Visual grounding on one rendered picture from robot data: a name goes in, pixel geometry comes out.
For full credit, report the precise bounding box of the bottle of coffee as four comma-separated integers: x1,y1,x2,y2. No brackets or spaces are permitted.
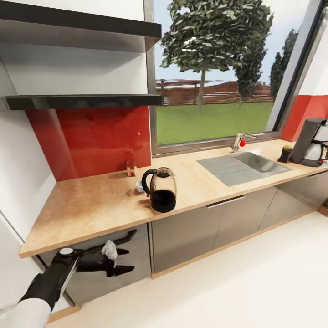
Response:
277,145,293,163

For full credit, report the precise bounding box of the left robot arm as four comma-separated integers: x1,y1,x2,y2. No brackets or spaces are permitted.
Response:
0,240,134,328

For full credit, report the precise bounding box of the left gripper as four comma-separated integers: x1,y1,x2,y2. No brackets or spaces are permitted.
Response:
89,248,134,277

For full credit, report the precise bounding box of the electric kettle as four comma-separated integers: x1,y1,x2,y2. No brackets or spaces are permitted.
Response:
141,167,176,213

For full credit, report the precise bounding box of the coffee cup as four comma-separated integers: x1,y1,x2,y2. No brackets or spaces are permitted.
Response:
136,181,144,192

